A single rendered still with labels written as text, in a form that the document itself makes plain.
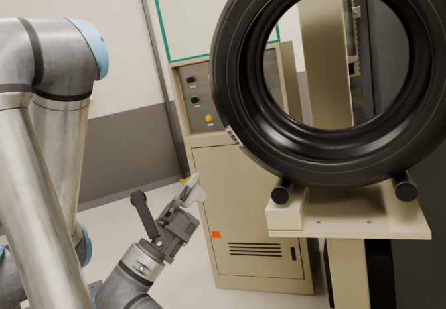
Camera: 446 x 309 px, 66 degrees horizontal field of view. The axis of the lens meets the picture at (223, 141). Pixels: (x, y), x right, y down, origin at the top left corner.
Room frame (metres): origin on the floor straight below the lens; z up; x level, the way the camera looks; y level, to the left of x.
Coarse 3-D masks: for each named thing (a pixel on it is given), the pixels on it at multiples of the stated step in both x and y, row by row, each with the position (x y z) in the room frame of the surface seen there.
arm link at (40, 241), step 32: (0, 32) 0.55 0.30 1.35; (0, 64) 0.53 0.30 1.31; (32, 64) 0.57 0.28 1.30; (0, 96) 0.51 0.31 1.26; (32, 96) 0.57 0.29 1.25; (0, 128) 0.51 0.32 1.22; (32, 128) 0.55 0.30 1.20; (0, 160) 0.49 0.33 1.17; (32, 160) 0.52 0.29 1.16; (0, 192) 0.49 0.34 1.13; (32, 192) 0.49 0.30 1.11; (32, 224) 0.48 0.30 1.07; (64, 224) 0.52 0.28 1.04; (32, 256) 0.47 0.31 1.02; (64, 256) 0.49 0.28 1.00; (32, 288) 0.46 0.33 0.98; (64, 288) 0.47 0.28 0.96
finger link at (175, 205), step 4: (184, 188) 0.72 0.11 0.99; (188, 188) 0.73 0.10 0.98; (184, 192) 0.72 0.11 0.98; (188, 192) 0.73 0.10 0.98; (180, 196) 0.71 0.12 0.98; (184, 196) 0.72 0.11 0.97; (176, 200) 0.70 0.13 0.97; (180, 200) 0.70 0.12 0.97; (172, 204) 0.71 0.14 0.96; (176, 204) 0.70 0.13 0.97; (180, 204) 0.70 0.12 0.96; (172, 208) 0.70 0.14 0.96; (176, 208) 0.70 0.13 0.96; (168, 212) 0.70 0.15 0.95; (172, 212) 0.69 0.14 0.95; (168, 216) 0.71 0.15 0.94
